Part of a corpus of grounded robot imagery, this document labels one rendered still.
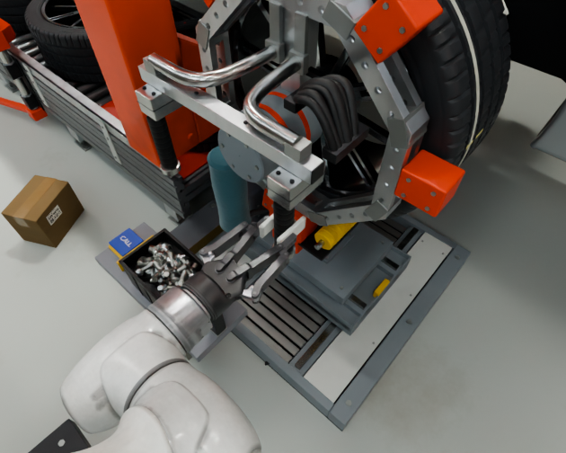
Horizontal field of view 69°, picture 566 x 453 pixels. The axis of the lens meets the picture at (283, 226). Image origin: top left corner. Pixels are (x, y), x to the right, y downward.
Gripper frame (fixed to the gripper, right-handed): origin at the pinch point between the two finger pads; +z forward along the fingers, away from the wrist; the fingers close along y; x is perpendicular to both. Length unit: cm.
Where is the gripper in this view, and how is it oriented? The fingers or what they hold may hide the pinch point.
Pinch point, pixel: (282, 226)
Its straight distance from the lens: 72.6
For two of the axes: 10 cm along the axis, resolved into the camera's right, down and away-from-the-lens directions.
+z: 6.6, -5.9, 4.6
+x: 0.0, -6.1, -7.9
